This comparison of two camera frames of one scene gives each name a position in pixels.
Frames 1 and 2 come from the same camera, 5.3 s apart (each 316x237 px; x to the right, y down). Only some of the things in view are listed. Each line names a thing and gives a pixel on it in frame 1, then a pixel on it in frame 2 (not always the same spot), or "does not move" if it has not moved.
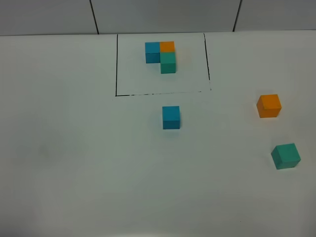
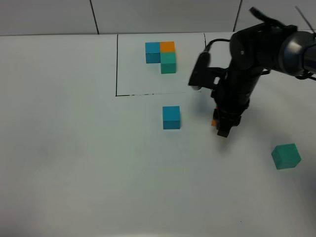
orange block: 268,105 -> 215,117
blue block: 171,117 does not move
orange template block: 167,46 does not move
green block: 286,156 does not move
